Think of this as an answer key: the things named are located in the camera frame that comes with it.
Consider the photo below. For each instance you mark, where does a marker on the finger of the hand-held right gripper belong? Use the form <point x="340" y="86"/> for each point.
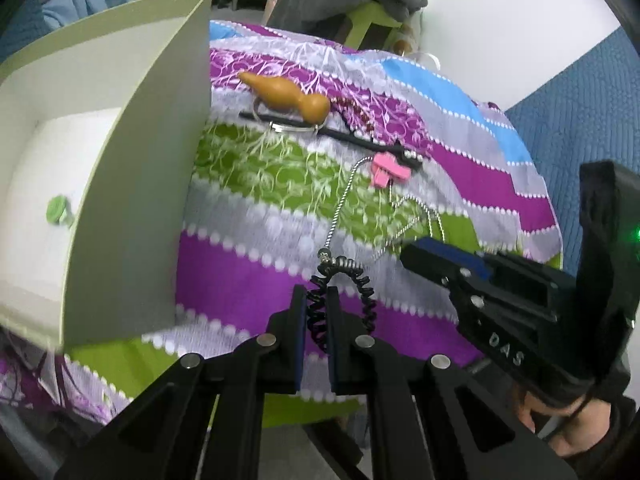
<point x="500" y="325"/>
<point x="530" y="282"/>

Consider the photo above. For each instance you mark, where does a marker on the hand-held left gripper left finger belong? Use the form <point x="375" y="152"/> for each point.
<point x="299" y="332"/>

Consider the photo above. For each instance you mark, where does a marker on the green plastic stool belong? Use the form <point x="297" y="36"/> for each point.
<point x="372" y="17"/>

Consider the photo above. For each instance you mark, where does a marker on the pink hair clip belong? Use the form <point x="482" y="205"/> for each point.
<point x="387" y="167"/>

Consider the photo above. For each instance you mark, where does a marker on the small blue quilted cushion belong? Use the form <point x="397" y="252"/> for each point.
<point x="575" y="120"/>

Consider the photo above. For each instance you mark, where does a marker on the person's right hand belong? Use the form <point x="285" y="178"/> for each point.
<point x="565" y="432"/>

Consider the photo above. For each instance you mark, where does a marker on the black chair base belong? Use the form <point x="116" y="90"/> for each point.
<point x="335" y="442"/>

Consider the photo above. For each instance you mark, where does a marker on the pale green cardboard box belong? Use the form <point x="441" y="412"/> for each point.
<point x="130" y="185"/>

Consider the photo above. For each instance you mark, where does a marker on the person's right forearm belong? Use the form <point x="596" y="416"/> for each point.
<point x="625" y="440"/>

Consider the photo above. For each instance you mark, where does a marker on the wooden gourd pendant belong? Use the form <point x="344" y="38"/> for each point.
<point x="285" y="95"/>

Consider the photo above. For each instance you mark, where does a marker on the purple green striped printed cloth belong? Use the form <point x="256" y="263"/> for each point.
<point x="250" y="260"/>

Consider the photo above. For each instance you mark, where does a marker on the light blue cloth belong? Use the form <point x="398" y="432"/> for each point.
<point x="85" y="0"/>

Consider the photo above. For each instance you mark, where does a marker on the green round brooch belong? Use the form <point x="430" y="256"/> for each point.
<point x="57" y="208"/>

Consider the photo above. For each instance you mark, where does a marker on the white clothes hanger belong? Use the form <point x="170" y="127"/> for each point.
<point x="430" y="57"/>

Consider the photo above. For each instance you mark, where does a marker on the black hair stick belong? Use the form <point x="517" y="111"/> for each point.
<point x="350" y="140"/>

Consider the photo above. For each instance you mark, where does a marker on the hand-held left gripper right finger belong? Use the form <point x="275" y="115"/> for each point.
<point x="334" y="340"/>

